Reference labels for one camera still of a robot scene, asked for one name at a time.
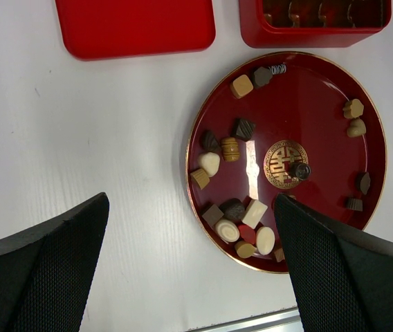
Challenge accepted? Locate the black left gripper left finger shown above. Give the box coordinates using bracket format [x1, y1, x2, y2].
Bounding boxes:
[0, 192, 109, 331]

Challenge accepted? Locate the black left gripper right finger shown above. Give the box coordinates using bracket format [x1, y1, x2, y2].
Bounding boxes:
[274, 194, 393, 331]

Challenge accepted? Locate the dark ridged square chocolate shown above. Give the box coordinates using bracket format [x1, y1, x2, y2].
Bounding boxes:
[231, 118, 256, 142]

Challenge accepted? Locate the brown striped square chocolate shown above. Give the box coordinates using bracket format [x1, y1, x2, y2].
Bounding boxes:
[273, 248, 285, 263]

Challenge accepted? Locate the brown cup chocolate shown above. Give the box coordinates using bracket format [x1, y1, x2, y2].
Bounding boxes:
[345, 197, 363, 212]

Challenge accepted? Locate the white oval chocolate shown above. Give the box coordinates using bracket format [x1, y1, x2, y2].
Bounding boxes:
[256, 226, 275, 256]

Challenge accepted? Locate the tan round chocolate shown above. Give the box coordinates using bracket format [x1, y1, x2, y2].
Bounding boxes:
[235, 241, 256, 259]

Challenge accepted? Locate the red oval chocolate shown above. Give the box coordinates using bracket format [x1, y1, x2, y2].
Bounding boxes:
[238, 224, 256, 246]

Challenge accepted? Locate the white rectangular chocolate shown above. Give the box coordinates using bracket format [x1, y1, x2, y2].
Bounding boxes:
[241, 199, 268, 229]

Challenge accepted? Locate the dark round centre chocolate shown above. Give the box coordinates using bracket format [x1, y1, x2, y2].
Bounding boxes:
[289, 162, 311, 181]

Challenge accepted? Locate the white spiral round chocolate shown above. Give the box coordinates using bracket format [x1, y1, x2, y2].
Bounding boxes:
[214, 219, 240, 243]

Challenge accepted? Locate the dark textured round chocolate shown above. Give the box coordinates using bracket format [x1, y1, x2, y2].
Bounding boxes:
[219, 198, 246, 222]

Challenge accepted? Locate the tan heart chocolate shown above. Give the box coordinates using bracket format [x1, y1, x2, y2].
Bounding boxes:
[347, 118, 367, 138]

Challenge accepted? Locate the tan flower chocolate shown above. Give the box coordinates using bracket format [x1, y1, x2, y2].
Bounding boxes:
[342, 99, 365, 119]

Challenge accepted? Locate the tan cup chocolate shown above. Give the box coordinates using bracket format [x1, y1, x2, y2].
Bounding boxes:
[190, 168, 210, 190]

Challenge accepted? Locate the tan barrel chocolate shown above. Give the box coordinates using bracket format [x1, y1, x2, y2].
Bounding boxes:
[221, 137, 240, 162]

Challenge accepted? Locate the white heart chocolate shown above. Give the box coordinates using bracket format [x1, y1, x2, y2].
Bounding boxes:
[197, 152, 221, 178]

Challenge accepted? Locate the tan square chocolate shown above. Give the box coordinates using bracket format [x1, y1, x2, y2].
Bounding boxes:
[230, 74, 254, 99]

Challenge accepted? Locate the dark flower chocolate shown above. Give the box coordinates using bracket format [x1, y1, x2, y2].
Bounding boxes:
[251, 66, 273, 89]

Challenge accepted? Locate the striped black white chocolate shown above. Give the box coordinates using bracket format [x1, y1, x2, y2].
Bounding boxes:
[268, 64, 286, 75]

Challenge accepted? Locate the red square chocolate box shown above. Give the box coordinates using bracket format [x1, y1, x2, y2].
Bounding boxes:
[239, 0, 392, 48]

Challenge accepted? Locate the round red lacquer plate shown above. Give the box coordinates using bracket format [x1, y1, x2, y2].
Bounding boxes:
[185, 51, 387, 273]

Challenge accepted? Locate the red square box lid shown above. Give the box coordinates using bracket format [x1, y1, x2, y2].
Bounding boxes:
[55, 0, 216, 61]

